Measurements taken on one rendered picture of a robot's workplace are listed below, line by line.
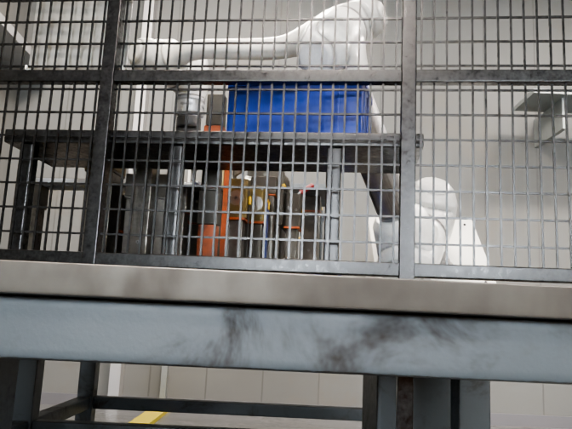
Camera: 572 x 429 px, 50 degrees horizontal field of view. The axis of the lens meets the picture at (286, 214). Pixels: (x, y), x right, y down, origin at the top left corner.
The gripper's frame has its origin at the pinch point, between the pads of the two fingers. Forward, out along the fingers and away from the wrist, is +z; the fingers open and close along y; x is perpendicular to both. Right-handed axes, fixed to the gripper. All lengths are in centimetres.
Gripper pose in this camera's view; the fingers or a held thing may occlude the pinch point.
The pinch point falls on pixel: (184, 181)
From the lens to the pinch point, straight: 186.9
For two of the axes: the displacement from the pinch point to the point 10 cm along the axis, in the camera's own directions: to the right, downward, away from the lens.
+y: 9.9, 0.3, -1.1
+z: -0.5, 9.8, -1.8
